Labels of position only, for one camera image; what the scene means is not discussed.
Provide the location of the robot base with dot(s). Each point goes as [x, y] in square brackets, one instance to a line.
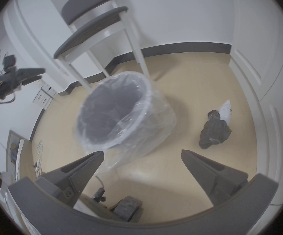
[128, 208]

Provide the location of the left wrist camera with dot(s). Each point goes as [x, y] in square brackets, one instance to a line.
[10, 61]

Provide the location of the pale grey trash bin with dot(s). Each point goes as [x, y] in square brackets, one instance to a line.
[107, 111]

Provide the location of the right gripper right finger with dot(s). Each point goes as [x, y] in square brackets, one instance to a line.
[212, 177]

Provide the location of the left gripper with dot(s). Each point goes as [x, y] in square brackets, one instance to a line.
[11, 81]

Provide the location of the white wardrobe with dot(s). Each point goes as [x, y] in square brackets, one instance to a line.
[266, 57]

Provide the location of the clear plastic bag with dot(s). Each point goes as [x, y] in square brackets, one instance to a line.
[161, 126]

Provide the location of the white bedside table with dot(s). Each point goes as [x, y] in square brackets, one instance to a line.
[43, 100]
[49, 89]

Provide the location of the black plastic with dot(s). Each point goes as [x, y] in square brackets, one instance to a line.
[215, 133]

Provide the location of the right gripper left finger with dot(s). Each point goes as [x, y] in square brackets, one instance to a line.
[65, 177]

